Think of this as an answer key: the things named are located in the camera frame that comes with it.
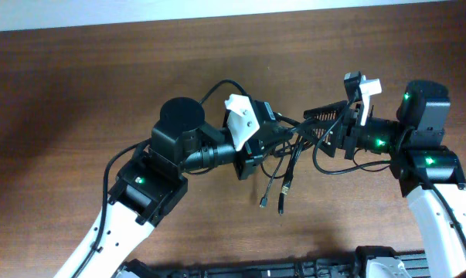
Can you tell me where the camera cable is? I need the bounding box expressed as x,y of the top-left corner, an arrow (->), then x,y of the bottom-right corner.
311,90 -> 466,271
70,79 -> 249,278

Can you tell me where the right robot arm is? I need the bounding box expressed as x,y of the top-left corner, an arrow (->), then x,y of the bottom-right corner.
304,76 -> 466,277

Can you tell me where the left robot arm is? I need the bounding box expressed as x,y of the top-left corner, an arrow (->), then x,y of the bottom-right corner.
56,94 -> 304,277

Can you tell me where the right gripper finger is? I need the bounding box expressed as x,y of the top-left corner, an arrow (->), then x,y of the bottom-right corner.
303,100 -> 349,122
299,123 -> 342,158

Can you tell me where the left camera cable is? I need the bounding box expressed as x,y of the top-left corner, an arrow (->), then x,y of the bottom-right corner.
70,79 -> 249,278

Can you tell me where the right camera cable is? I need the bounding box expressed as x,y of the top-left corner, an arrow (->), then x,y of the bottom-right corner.
311,90 -> 466,271

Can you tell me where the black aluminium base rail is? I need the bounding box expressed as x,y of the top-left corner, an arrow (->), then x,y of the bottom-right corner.
114,246 -> 431,278

